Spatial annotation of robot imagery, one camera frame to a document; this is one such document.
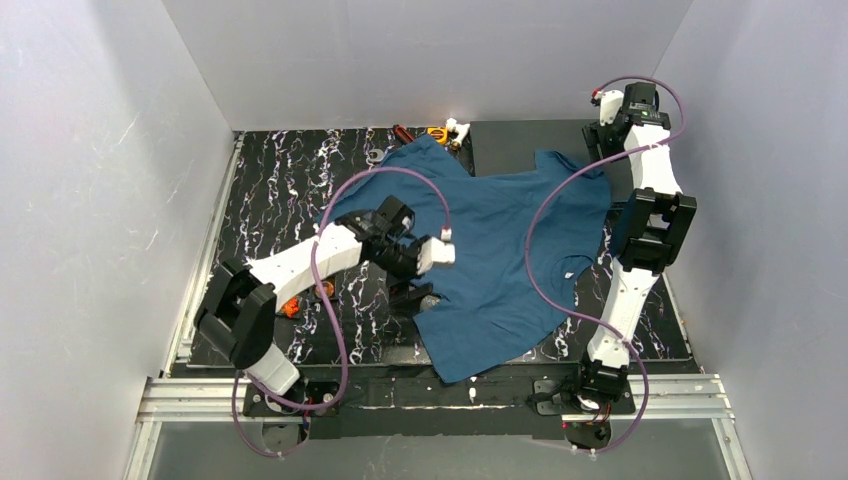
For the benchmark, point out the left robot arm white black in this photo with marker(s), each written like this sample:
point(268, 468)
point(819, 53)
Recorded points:
point(242, 300)

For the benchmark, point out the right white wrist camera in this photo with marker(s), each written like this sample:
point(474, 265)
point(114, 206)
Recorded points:
point(609, 103)

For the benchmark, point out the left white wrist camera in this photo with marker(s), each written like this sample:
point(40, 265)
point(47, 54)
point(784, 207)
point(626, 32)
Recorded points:
point(435, 252)

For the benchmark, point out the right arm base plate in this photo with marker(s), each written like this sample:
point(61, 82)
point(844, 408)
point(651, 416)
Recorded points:
point(592, 392)

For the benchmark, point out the dark grey network switch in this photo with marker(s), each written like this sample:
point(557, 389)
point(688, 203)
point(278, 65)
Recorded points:
point(523, 161)

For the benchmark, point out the blue t-shirt garment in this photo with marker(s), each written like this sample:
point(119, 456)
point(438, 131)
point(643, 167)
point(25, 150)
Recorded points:
point(515, 268)

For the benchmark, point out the small white figurine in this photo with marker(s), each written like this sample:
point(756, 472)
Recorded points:
point(459, 132)

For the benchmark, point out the red handled tool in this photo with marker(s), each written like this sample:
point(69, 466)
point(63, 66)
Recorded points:
point(403, 135)

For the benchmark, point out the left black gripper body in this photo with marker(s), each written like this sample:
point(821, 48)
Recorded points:
point(411, 289)

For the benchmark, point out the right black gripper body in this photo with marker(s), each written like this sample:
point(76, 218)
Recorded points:
point(592, 142)

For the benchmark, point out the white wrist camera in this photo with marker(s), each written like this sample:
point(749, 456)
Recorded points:
point(609, 103)
point(435, 252)

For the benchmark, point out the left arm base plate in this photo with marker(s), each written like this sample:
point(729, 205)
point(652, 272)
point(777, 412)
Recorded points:
point(256, 404)

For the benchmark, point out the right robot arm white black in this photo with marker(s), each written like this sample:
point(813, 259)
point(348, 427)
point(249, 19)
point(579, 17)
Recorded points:
point(649, 234)

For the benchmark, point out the aluminium frame rail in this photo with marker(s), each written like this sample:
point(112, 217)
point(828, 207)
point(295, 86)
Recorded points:
point(657, 397)

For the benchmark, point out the red flower brooch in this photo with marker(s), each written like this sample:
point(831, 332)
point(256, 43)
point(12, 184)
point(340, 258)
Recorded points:
point(291, 309)

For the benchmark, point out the yellow tape measure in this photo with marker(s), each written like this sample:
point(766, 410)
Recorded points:
point(439, 134)

